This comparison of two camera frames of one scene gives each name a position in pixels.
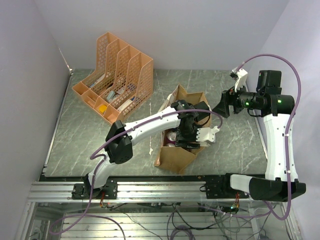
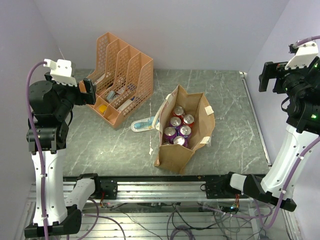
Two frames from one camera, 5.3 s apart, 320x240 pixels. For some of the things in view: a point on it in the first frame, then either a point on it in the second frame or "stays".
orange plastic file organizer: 122,80 stays
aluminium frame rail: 42,191 stays
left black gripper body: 186,136 → 81,98
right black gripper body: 230,95 → 275,70
